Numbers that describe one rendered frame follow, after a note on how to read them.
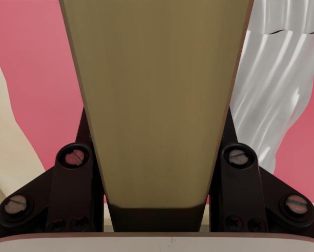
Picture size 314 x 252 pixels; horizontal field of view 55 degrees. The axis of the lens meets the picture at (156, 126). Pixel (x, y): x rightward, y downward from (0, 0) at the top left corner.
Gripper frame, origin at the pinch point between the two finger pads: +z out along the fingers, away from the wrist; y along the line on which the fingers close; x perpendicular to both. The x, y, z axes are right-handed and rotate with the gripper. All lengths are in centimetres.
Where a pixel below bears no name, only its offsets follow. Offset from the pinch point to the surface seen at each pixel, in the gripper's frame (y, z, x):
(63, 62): -5.8, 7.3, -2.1
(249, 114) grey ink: 6.6, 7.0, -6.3
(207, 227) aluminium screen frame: 5.9, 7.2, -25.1
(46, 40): -6.4, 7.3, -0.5
